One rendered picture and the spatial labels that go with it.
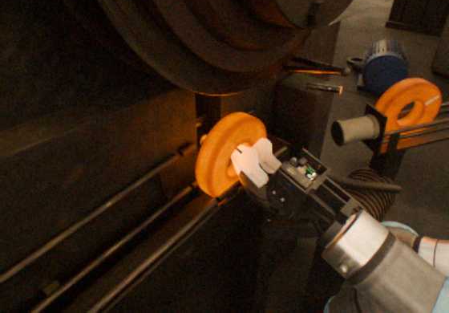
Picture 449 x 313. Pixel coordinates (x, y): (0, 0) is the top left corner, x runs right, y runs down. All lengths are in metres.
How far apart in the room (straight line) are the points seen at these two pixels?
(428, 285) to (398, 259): 0.04
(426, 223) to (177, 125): 1.35
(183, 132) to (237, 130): 0.09
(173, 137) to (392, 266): 0.35
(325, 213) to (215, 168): 0.17
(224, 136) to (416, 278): 0.31
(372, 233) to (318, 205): 0.07
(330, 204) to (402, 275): 0.12
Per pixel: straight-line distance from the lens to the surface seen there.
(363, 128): 0.80
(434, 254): 0.64
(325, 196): 0.49
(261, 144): 0.53
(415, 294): 0.49
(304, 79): 0.72
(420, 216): 1.71
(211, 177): 0.51
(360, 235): 0.47
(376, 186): 0.85
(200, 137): 0.59
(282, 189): 0.48
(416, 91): 0.84
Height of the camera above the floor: 1.07
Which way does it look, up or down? 34 degrees down
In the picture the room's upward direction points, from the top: straight up
